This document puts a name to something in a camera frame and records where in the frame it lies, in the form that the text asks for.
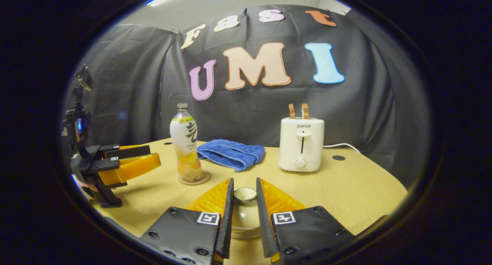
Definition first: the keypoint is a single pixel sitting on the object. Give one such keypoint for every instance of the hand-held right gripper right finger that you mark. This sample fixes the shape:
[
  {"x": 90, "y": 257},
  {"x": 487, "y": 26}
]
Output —
[{"x": 263, "y": 226}]

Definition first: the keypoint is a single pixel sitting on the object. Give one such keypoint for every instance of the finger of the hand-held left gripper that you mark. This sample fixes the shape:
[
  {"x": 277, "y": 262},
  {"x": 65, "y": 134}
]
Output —
[
  {"x": 130, "y": 151},
  {"x": 130, "y": 169}
]

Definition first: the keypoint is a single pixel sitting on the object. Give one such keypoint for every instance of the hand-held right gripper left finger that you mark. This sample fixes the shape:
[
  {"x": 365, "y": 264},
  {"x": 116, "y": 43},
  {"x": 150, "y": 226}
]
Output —
[{"x": 226, "y": 226}]

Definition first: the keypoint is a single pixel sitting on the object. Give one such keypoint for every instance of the cream ceramic teacup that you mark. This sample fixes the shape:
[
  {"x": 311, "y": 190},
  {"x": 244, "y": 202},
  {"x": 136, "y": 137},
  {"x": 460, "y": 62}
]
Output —
[{"x": 246, "y": 233}]

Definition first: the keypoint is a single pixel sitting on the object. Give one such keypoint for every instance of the cream teacup lid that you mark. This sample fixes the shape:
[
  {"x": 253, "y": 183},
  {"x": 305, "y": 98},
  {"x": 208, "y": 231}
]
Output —
[{"x": 245, "y": 213}]

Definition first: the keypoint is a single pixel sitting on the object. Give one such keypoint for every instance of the round cork coaster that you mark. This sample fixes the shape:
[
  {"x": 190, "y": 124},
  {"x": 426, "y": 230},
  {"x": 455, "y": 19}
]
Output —
[{"x": 205, "y": 178}]

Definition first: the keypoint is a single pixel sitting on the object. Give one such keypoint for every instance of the clear labelled water bottle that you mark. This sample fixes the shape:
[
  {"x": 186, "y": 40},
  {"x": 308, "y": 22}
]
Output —
[{"x": 186, "y": 142}]

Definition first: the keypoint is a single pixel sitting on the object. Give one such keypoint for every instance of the blue folded towel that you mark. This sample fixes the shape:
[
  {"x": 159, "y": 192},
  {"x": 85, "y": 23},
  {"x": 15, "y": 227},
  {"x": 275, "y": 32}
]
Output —
[{"x": 230, "y": 153}]

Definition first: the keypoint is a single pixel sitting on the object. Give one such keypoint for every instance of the white toaster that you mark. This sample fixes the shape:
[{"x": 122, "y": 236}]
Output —
[{"x": 301, "y": 144}]

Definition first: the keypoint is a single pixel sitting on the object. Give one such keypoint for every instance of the brown toast slice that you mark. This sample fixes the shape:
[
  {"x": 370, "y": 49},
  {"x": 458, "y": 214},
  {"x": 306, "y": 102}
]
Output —
[
  {"x": 292, "y": 111},
  {"x": 305, "y": 111}
]

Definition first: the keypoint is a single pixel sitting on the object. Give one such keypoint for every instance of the black backdrop cloth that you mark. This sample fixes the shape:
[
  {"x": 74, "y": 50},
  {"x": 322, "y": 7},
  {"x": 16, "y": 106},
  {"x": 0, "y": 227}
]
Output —
[{"x": 365, "y": 103}]

